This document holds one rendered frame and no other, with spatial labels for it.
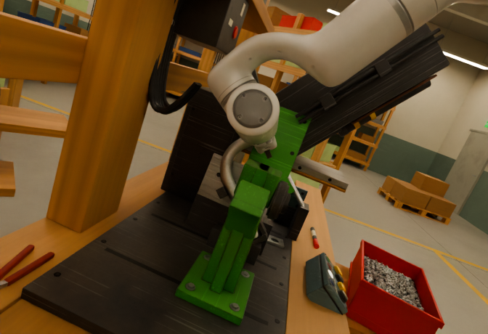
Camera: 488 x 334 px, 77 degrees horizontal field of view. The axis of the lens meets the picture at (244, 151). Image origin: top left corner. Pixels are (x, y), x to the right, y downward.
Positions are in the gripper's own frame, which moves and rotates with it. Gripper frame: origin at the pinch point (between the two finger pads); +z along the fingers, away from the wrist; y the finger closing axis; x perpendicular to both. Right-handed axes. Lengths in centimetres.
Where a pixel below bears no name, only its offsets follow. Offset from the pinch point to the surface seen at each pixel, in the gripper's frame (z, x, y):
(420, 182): 603, -283, -143
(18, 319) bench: -35, 43, -15
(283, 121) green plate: 2.6, -7.3, 1.3
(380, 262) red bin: 38, -22, -54
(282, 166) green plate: 2.7, -2.4, -9.5
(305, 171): 14.8, -8.5, -13.3
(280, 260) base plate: 6.2, 7.9, -32.0
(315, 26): 297, -123, 139
